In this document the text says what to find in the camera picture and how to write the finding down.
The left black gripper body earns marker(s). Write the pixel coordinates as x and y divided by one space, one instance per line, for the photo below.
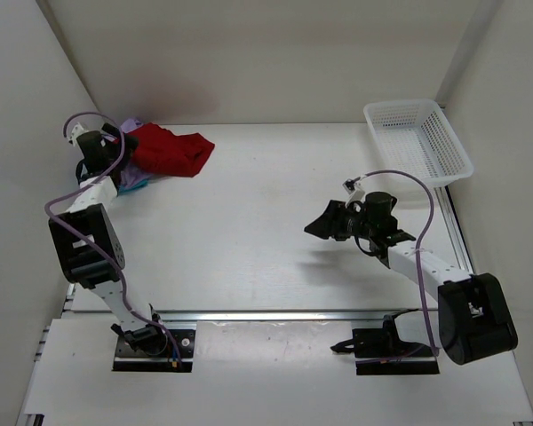
114 149

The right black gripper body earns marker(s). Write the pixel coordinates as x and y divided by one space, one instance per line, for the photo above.
361 227

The purple t shirt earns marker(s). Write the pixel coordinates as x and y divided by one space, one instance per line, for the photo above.
131 173

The teal t shirt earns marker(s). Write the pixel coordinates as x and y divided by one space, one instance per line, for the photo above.
123 189

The red t shirt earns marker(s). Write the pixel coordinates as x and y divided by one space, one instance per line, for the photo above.
161 152

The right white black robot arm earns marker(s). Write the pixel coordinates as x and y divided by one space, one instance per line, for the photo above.
472 320

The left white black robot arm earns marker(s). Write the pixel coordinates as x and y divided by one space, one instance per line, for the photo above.
88 249

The white plastic basket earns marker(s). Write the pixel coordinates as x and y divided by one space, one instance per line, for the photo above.
414 136

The aluminium rail front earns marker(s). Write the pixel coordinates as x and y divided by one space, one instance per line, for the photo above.
276 316

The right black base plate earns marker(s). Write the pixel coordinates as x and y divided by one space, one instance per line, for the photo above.
376 354

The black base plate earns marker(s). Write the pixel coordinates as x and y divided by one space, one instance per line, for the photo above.
376 354
169 355

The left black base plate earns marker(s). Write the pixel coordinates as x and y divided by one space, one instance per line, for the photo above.
169 355

